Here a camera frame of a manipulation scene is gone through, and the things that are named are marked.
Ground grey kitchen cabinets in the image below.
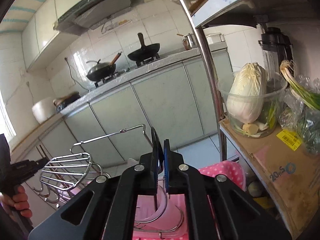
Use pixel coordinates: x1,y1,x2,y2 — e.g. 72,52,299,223
11,50,217,167

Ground left hand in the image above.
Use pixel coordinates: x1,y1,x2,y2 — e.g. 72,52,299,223
1,185,33,221

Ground pink polka dot cloth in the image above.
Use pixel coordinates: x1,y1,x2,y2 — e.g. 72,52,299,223
132,161,246,239

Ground white rice cooker pot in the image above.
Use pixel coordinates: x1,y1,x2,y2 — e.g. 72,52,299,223
31,97,56,124

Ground dark pan with wooden lid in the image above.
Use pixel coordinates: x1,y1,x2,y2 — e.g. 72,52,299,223
53,92,81,112

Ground ginger piece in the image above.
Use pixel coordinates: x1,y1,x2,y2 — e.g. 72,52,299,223
242,124,259,135

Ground napa cabbage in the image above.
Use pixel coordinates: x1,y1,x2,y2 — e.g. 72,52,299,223
226,62,267,124

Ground black wok with lid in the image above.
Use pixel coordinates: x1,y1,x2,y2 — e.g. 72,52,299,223
86,52,122,82

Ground clear plastic tub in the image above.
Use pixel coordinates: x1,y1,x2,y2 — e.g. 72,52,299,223
217,72,287,138

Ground black frying pan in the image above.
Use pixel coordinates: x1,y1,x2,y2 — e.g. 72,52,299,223
127,33,160,62

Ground steel kettle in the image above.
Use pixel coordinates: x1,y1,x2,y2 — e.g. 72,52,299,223
177,33,197,50

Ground cardboard box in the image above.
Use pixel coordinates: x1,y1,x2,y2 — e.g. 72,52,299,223
220,119,319,239

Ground green onions in bag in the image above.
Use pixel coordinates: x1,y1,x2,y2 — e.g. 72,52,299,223
278,60,319,154

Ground black blender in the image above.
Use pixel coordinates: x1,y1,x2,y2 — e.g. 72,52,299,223
258,27,293,79

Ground range hood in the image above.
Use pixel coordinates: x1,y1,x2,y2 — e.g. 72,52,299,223
53,0,133,36

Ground steel shelf rack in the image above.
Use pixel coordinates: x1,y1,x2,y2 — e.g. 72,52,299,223
167,0,320,160

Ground chrome wire utensil rack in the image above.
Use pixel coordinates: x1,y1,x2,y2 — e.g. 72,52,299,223
31,123,186,239

